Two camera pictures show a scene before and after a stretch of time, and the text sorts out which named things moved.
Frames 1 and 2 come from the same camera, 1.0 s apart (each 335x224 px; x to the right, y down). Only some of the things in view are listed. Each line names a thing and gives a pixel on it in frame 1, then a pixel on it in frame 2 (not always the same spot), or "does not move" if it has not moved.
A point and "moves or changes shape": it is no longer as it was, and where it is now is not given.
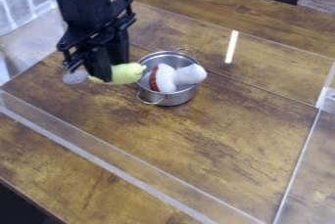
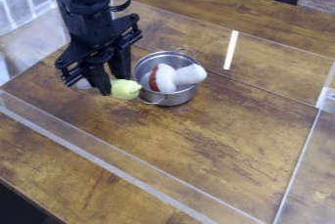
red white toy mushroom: x=165 y=76 does not move
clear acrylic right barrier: x=307 y=201 does not move
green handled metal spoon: x=123 y=73 moves or changes shape
